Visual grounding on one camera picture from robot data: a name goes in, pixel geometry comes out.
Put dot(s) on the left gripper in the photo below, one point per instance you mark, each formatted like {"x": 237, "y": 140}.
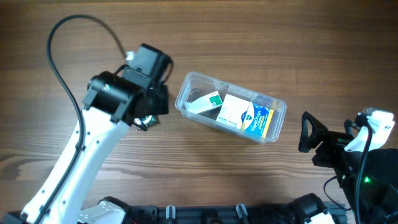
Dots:
{"x": 158, "y": 104}

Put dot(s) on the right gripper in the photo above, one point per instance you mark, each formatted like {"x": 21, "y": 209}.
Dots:
{"x": 325, "y": 143}

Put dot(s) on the dark green round tin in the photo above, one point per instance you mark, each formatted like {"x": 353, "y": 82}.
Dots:
{"x": 144, "y": 123}

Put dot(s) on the blue VapoDrops packet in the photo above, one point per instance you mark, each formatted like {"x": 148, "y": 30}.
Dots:
{"x": 257, "y": 119}

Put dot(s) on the white green medicine box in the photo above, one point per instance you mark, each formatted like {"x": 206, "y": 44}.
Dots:
{"x": 204, "y": 103}

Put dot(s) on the clear plastic container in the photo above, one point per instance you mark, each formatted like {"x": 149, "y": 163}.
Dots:
{"x": 196, "y": 85}

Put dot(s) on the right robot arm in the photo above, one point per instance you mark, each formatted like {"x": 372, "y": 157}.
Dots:
{"x": 365, "y": 170}

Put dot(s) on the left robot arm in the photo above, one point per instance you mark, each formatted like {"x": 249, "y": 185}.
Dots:
{"x": 113, "y": 101}

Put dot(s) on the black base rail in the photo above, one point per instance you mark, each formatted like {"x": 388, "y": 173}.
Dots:
{"x": 268, "y": 213}

